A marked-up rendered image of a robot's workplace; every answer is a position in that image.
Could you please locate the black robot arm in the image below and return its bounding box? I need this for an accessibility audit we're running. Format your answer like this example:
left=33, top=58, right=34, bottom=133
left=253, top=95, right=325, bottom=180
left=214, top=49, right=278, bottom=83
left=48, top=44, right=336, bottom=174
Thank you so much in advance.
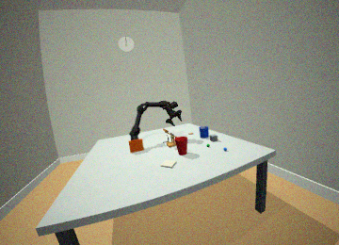
left=130, top=101, right=178, bottom=140

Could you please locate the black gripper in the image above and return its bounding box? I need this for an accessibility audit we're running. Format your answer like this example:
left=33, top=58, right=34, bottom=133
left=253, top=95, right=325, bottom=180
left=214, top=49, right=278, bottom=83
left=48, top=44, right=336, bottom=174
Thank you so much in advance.
left=166, top=109, right=182, bottom=126

